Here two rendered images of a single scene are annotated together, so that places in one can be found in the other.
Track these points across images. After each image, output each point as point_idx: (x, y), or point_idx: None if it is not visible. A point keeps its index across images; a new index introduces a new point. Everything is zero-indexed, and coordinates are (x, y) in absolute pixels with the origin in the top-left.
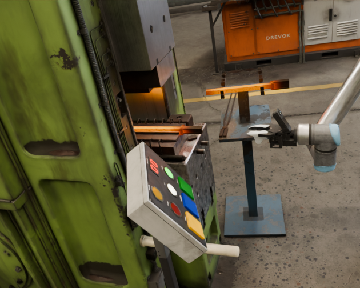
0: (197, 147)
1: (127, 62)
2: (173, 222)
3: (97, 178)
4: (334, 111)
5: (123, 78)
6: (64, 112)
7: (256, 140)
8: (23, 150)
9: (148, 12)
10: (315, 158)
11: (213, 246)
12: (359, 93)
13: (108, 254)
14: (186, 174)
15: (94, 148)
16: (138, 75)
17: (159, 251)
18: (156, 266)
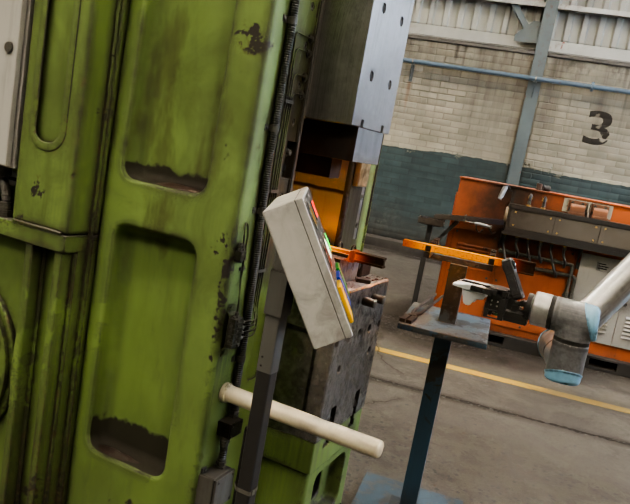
0: (366, 295)
1: (321, 105)
2: (322, 254)
3: (211, 236)
4: (597, 297)
5: (303, 134)
6: (209, 127)
7: (464, 296)
8: (122, 167)
9: (376, 53)
10: (551, 355)
11: (341, 427)
12: None
13: (155, 407)
14: None
15: (230, 182)
16: (327, 134)
17: (263, 356)
18: (225, 457)
